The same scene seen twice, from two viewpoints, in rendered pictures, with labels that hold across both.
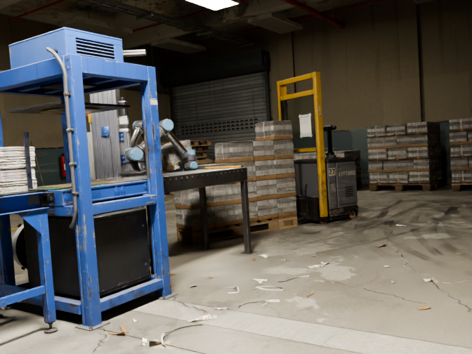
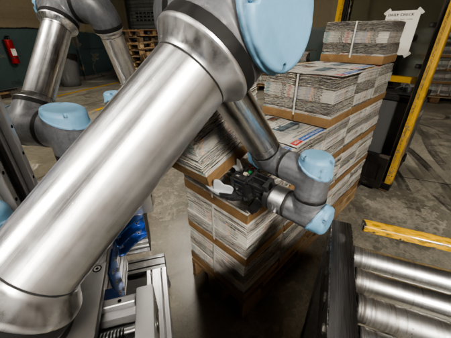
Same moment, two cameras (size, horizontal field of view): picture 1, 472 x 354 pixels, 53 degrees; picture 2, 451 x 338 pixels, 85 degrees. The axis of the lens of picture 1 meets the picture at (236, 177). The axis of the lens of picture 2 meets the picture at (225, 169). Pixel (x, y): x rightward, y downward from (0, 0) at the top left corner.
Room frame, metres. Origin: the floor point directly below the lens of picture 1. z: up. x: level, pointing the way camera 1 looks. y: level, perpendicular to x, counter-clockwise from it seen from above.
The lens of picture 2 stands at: (4.32, 0.73, 1.23)
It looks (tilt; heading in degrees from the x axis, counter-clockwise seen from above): 29 degrees down; 347
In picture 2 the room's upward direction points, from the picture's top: straight up
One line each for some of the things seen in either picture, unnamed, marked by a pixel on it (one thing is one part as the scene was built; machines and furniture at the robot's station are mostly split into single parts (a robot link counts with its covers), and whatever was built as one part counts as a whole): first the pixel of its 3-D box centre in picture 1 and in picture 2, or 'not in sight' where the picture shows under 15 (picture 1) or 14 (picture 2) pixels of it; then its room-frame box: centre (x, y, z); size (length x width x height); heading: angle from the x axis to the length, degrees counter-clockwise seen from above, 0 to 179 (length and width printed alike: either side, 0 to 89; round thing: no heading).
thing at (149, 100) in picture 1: (155, 182); not in sight; (3.21, 0.54, 0.77); 0.09 x 0.09 x 1.55; 56
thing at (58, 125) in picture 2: not in sight; (67, 127); (5.10, 1.03, 0.98); 0.13 x 0.12 x 0.14; 65
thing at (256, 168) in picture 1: (227, 199); (284, 187); (5.46, 0.12, 0.42); 1.17 x 0.39 x 0.83; 123
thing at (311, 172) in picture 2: (190, 155); (307, 174); (4.77, 0.44, 0.94); 0.11 x 0.08 x 0.11; 28
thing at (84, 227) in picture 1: (81, 192); not in sight; (2.72, 0.88, 0.77); 0.09 x 0.09 x 1.55; 56
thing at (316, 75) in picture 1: (319, 145); (425, 74); (5.82, -1.04, 0.97); 0.09 x 0.09 x 1.75; 33
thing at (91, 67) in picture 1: (69, 79); not in sight; (3.21, 1.07, 1.50); 0.94 x 0.68 x 0.10; 56
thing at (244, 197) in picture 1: (246, 216); not in sight; (4.44, -0.07, 0.34); 0.06 x 0.06 x 0.68; 56
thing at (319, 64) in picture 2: not in sight; (333, 64); (5.71, -0.23, 1.06); 0.37 x 0.28 x 0.01; 32
